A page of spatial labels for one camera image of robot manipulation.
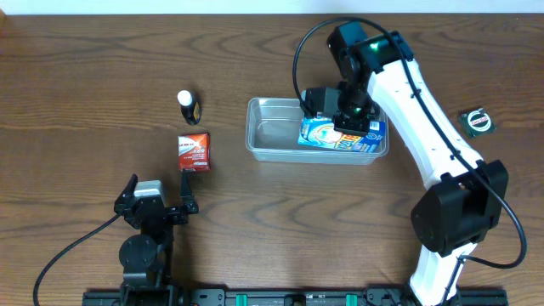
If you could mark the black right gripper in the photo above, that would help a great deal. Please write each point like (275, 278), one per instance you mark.
(351, 127)

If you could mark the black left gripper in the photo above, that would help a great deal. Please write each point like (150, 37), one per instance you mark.
(171, 213)

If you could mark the blue Kool Fever box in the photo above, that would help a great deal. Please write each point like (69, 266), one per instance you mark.
(320, 133)

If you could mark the dark green round-label packet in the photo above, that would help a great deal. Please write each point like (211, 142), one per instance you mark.
(476, 122)

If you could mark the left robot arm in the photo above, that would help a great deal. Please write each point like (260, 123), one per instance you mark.
(146, 257)

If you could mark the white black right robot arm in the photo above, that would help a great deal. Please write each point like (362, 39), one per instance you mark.
(464, 195)

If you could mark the clear plastic container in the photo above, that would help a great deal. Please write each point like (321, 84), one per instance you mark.
(272, 129)

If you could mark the red medicine box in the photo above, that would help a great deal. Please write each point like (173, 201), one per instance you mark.
(194, 152)

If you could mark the dark bottle white cap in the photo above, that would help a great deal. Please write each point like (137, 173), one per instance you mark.
(190, 108)

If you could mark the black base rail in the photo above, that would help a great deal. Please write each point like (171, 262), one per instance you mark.
(219, 297)

